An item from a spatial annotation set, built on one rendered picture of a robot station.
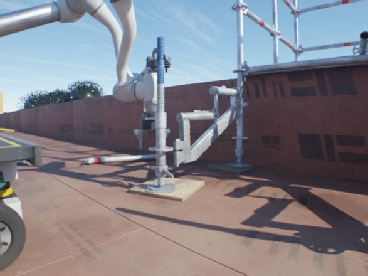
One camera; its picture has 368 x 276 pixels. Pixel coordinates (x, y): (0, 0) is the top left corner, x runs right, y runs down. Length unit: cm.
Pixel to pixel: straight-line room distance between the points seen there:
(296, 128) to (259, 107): 32
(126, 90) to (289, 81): 112
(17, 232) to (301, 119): 164
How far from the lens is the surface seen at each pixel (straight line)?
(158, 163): 118
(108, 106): 344
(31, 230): 96
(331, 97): 172
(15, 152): 58
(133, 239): 80
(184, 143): 128
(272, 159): 184
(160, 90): 117
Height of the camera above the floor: 38
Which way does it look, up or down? 5 degrees down
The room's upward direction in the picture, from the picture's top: straight up
